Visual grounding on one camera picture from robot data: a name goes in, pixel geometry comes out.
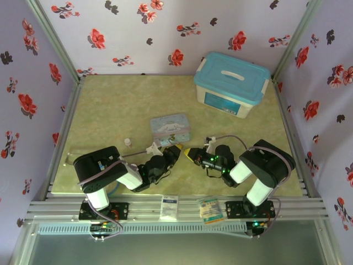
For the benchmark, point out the blue cartoon dog tin box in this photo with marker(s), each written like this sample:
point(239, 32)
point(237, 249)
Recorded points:
point(168, 125)

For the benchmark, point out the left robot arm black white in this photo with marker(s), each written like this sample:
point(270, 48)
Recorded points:
point(99, 168)

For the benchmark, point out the small clear vial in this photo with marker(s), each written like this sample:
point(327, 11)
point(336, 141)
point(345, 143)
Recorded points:
point(127, 142)

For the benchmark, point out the small gold padlock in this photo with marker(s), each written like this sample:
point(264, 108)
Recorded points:
point(173, 137)

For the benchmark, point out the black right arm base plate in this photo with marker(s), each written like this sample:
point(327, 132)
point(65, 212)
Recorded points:
point(234, 209)

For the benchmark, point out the aluminium corner post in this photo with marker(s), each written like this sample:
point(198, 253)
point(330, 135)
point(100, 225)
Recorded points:
point(55, 41)
point(298, 38)

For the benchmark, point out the white labelled plastic packet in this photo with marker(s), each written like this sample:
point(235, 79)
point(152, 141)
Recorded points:
point(168, 207)

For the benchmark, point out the blue curved plastic tube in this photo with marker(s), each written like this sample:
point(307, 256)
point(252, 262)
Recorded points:
point(114, 187)

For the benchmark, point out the clear plastic container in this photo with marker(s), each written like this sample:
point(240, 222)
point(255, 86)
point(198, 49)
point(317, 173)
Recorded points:
point(71, 157)

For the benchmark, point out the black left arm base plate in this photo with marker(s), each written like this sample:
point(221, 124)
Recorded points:
point(122, 211)

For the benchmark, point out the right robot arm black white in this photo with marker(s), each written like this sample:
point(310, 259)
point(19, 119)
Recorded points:
point(264, 165)

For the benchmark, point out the white storage box blue lid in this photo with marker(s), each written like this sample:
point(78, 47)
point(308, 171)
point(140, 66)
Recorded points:
point(229, 77)

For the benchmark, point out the aluminium rail frame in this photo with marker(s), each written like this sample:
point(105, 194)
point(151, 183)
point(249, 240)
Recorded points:
point(187, 207)

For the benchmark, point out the small circuit board green light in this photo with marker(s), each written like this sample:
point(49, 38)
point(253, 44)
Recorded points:
point(257, 226)
point(102, 228)

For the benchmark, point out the green printed plastic packet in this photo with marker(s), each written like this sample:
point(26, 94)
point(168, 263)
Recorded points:
point(211, 211)

